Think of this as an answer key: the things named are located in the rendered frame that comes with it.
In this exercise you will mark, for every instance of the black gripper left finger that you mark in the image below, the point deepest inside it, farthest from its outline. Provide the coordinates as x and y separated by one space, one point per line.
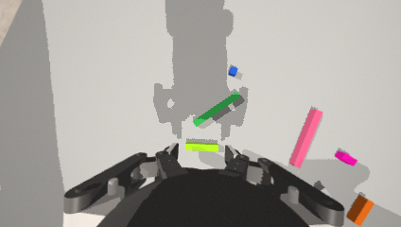
88 203

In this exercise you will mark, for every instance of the grey rod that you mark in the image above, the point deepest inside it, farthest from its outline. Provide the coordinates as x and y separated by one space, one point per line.
323 189

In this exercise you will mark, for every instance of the pink rod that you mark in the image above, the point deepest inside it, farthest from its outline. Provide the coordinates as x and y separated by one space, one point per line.
305 138

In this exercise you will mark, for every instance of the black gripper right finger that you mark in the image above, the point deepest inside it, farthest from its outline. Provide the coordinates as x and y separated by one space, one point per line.
312 205

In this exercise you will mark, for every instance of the orange rod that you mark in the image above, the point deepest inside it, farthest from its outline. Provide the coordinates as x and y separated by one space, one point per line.
360 210

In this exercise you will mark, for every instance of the small blue cube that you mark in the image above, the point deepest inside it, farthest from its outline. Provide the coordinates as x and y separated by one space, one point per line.
232 71

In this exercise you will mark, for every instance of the short magenta rod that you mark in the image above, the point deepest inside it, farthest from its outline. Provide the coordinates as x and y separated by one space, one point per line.
347 159

